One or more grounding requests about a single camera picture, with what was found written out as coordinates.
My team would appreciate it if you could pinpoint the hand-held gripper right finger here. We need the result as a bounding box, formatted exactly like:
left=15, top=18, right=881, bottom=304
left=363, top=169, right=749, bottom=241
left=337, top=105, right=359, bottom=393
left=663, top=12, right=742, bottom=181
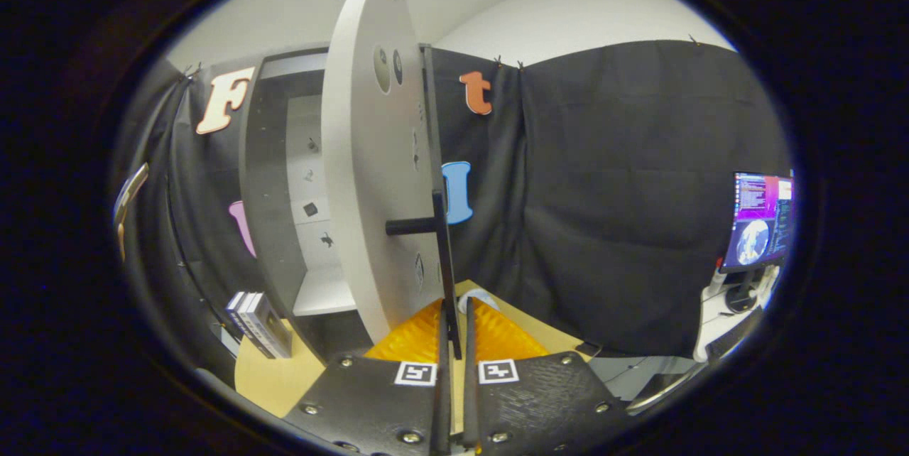
left=463, top=297, right=630, bottom=456

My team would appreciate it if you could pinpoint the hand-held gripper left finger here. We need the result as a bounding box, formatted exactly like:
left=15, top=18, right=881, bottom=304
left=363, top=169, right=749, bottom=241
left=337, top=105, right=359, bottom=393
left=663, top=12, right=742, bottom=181
left=283, top=298, right=454, bottom=456

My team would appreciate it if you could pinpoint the black door handle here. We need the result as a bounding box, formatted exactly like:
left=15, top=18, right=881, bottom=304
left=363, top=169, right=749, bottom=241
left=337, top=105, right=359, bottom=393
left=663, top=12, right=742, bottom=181
left=386, top=188, right=463, bottom=361

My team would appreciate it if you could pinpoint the pale grey cabinet door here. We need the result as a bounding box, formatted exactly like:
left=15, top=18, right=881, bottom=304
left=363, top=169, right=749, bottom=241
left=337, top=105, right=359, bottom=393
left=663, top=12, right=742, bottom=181
left=321, top=0, right=462, bottom=361

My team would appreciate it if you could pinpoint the dark smartphone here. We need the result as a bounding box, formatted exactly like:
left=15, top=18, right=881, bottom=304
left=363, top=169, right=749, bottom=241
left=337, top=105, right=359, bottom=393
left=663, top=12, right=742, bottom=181
left=114, top=162, right=151, bottom=229

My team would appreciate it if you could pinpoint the white blue plastic item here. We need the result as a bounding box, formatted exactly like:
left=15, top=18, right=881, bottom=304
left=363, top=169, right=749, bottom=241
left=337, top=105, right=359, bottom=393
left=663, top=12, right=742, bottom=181
left=458, top=288, right=500, bottom=316

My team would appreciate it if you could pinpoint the curved chrome bar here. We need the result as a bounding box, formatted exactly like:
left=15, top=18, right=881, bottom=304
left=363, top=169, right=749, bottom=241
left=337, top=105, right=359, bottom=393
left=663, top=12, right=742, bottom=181
left=625, top=364, right=707, bottom=416

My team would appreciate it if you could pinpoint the white side desk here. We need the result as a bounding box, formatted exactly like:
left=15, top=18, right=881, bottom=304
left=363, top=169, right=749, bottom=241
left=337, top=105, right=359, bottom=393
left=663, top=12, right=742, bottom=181
left=692, top=264, right=782, bottom=364

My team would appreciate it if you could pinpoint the black backdrop cloth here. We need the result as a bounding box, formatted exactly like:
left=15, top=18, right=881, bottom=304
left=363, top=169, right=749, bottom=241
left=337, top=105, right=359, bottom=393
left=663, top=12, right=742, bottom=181
left=114, top=39, right=793, bottom=386

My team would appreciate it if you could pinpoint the grey cabinet body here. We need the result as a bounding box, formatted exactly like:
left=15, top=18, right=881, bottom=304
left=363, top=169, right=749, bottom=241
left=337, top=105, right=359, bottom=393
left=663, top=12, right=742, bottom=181
left=238, top=44, right=434, bottom=364

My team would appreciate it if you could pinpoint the black keyboard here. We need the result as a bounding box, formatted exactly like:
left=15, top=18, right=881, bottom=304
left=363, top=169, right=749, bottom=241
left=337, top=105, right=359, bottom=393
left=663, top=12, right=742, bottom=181
left=707, top=308, right=766, bottom=361

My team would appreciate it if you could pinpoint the computer monitor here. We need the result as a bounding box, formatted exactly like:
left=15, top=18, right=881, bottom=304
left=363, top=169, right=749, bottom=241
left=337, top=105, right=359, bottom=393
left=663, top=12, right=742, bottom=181
left=719, top=170, right=796, bottom=315

